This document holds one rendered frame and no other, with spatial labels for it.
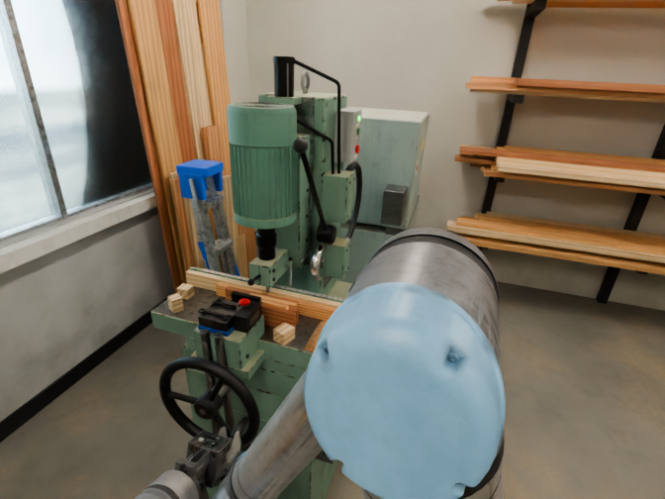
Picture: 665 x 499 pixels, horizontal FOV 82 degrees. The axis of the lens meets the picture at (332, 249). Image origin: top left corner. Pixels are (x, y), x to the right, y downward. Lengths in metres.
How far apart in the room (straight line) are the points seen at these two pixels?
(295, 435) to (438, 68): 2.91
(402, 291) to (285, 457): 0.41
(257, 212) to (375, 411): 0.85
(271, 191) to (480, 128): 2.40
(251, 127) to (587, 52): 2.65
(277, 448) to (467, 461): 0.39
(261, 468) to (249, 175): 0.66
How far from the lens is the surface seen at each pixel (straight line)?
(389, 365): 0.22
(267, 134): 0.98
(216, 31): 3.03
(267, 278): 1.15
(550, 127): 3.27
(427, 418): 0.23
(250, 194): 1.03
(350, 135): 1.26
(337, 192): 1.20
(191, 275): 1.39
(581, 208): 3.46
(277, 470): 0.64
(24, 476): 2.27
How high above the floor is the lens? 1.60
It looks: 25 degrees down
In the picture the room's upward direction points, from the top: 3 degrees clockwise
